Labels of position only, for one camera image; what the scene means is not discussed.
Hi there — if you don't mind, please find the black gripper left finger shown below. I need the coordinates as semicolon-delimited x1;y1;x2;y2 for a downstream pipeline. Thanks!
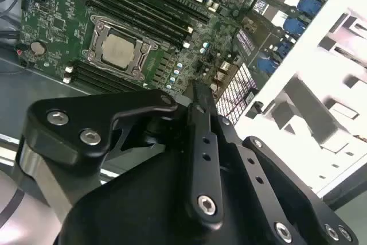
15;83;226;228

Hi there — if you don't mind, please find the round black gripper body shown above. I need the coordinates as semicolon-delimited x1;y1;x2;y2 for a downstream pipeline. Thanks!
57;111;276;245

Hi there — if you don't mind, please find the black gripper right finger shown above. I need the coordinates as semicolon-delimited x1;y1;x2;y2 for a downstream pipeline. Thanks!
203;84;360;245

